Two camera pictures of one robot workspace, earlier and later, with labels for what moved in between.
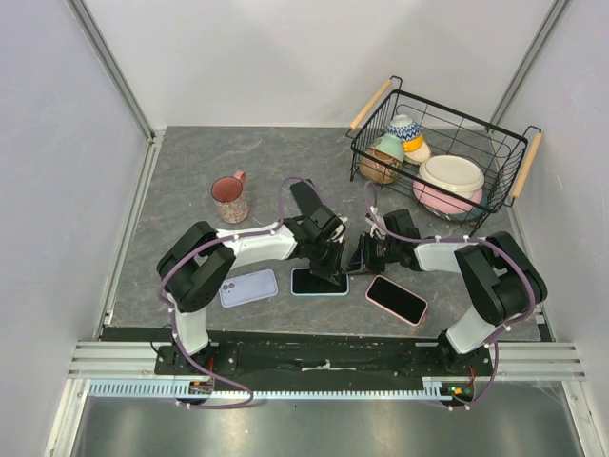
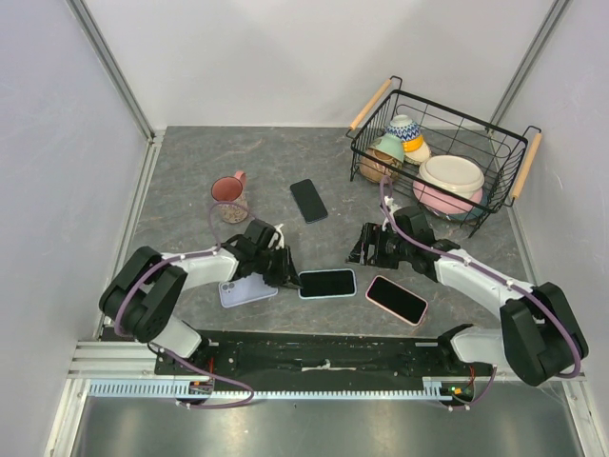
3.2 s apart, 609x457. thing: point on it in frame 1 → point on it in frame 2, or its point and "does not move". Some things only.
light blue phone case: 318,294 → 355,284
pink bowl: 442,203 does not move
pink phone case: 417,323 does not move
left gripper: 330,270 → 289,275
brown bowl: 378,168 does not move
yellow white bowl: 416,150 does not move
